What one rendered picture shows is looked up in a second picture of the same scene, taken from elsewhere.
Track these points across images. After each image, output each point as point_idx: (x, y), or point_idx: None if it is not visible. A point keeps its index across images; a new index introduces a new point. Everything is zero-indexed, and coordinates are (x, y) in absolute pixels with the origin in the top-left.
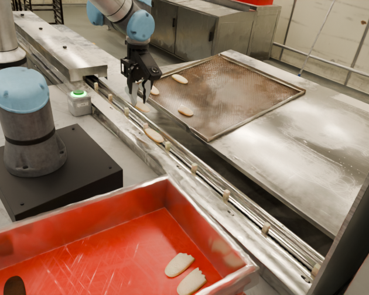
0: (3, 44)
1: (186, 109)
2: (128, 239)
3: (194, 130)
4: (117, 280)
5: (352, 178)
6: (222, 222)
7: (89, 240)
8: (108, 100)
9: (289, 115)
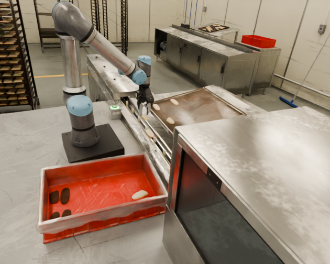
0: (75, 84)
1: (171, 120)
2: (119, 181)
3: (171, 132)
4: (109, 196)
5: None
6: (166, 178)
7: (101, 178)
8: (131, 111)
9: None
